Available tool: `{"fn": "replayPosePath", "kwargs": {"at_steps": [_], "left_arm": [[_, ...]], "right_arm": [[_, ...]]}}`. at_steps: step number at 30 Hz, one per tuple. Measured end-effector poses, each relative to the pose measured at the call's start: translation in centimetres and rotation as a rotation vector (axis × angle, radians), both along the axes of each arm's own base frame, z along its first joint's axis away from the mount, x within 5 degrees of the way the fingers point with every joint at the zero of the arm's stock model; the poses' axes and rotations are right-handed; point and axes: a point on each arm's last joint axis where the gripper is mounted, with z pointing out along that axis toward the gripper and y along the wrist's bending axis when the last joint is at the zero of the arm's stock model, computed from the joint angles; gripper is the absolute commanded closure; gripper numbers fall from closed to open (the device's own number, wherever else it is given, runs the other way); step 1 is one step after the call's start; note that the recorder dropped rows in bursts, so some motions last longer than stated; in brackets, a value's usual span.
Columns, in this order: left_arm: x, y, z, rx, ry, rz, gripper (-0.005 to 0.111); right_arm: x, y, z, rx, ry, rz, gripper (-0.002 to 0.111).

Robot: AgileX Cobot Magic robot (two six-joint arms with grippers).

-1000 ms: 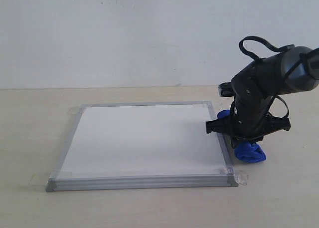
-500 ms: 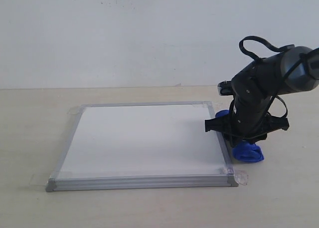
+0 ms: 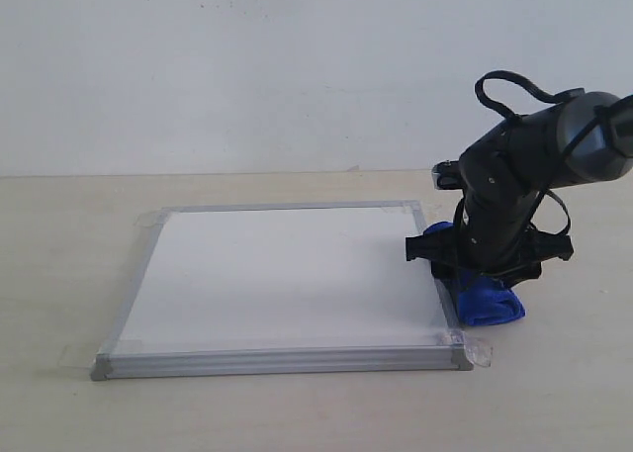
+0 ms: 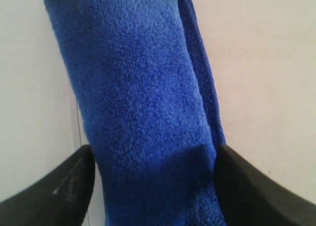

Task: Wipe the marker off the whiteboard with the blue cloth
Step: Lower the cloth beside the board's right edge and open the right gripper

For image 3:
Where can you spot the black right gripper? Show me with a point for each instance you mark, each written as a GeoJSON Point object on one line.
{"type": "Point", "coordinates": [505, 172]}

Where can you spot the blue microfibre cloth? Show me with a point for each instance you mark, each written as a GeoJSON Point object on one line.
{"type": "Point", "coordinates": [478, 300]}

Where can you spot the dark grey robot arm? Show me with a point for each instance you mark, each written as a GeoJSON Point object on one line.
{"type": "Point", "coordinates": [595, 136]}

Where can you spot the clear tape back right corner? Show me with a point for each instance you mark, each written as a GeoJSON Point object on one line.
{"type": "Point", "coordinates": [427, 211]}

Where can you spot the clear tape corner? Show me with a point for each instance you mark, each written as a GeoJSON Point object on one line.
{"type": "Point", "coordinates": [427, 211]}
{"type": "Point", "coordinates": [83, 356]}
{"type": "Point", "coordinates": [153, 218]}
{"type": "Point", "coordinates": [466, 351]}

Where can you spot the clear tape front right corner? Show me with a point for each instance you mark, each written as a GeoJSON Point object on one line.
{"type": "Point", "coordinates": [466, 351]}

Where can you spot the clear tape back left corner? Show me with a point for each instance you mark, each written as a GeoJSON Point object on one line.
{"type": "Point", "coordinates": [153, 218]}

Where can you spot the clear tape front left corner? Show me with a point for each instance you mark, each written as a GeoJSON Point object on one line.
{"type": "Point", "coordinates": [83, 356]}

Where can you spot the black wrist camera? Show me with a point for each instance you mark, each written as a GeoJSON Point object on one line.
{"type": "Point", "coordinates": [446, 176]}

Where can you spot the white board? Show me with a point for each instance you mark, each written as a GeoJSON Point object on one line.
{"type": "Point", "coordinates": [280, 289]}

